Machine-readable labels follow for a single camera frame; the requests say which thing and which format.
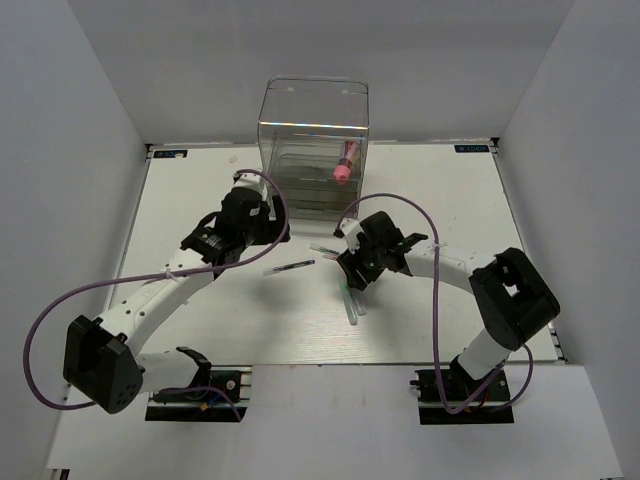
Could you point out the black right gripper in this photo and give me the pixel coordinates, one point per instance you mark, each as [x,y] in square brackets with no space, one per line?
[350,263]

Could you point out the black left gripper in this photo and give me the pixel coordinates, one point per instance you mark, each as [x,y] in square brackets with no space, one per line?
[271,226]

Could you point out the orange capped highlighter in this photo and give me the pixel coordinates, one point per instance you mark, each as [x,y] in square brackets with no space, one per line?
[358,301]

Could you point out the pink glue stick tube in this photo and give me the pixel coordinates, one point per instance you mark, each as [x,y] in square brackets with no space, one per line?
[349,156]

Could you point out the clear organizer top lid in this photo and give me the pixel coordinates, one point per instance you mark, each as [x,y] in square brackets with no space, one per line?
[314,106]

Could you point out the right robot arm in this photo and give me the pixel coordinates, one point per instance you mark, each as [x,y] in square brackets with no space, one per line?
[513,300]

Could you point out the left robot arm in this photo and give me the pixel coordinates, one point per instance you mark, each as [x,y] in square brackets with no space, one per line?
[103,356]

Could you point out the purple pen refill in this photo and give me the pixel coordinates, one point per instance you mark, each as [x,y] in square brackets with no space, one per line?
[288,267]

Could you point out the green clear pen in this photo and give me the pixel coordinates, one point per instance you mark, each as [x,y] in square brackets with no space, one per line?
[324,250]

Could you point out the green capped highlighter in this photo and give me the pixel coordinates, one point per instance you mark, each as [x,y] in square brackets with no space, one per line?
[350,306]

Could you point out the left corner blue label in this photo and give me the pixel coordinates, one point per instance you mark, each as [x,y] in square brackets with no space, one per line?
[170,154]

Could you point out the corner blue label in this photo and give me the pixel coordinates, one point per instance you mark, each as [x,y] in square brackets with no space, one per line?
[471,148]
[170,154]

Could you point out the clear acrylic drawer organizer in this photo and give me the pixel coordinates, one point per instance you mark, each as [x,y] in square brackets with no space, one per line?
[303,168]

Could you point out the right corner blue label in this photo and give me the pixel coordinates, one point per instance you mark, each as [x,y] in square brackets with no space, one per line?
[471,148]

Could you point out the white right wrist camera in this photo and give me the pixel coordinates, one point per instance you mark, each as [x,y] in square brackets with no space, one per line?
[352,233]

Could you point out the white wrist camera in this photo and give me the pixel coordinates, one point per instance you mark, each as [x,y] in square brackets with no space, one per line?
[352,233]
[250,181]

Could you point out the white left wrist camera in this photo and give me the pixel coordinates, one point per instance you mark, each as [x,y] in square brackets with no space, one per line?
[250,181]

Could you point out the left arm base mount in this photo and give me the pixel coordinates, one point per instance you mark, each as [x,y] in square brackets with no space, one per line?
[226,400]

